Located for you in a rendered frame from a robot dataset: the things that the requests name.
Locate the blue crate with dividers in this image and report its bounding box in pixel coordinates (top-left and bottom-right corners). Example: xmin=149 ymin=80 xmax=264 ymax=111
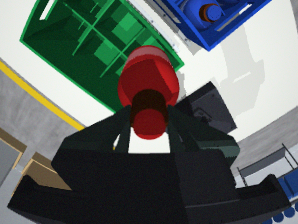
xmin=153 ymin=0 xmax=272 ymax=52

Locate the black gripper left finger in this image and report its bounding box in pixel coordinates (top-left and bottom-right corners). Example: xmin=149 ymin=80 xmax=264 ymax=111
xmin=57 ymin=105 xmax=131 ymax=153

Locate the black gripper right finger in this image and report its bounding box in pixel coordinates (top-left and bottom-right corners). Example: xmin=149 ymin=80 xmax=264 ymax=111
xmin=167 ymin=104 xmax=240 ymax=167

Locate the green plastic crate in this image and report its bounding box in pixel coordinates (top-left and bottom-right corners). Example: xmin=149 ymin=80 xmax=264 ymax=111
xmin=19 ymin=0 xmax=185 ymax=113

